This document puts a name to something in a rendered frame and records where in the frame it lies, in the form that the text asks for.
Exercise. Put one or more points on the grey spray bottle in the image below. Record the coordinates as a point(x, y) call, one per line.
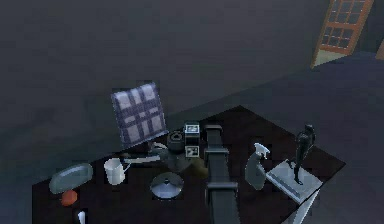
point(256, 171)

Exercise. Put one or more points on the orange red apple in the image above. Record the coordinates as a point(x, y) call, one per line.
point(69, 198)

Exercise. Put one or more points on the small white object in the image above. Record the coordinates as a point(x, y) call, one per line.
point(81, 217)

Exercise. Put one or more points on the orange door with window panes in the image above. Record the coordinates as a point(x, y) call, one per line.
point(343, 26)

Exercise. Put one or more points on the black figure statue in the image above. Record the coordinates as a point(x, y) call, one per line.
point(303, 146)

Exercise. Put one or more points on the white mug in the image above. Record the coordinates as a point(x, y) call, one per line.
point(114, 171)

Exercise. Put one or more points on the olive brown vase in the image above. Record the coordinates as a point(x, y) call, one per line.
point(200, 167)

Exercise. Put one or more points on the blue white checked cushion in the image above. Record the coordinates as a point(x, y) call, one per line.
point(140, 115)

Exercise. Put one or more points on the grey round lid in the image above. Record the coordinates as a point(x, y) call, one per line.
point(166, 186)

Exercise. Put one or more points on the grey oval dish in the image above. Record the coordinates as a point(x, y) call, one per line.
point(70, 177)

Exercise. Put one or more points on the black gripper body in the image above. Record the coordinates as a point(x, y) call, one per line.
point(175, 141)

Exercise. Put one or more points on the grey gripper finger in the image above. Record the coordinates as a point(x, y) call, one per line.
point(143, 160)
point(160, 146)

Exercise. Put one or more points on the dark brown table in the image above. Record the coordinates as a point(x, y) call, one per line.
point(260, 133)

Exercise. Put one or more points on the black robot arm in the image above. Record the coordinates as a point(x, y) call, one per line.
point(220, 173)

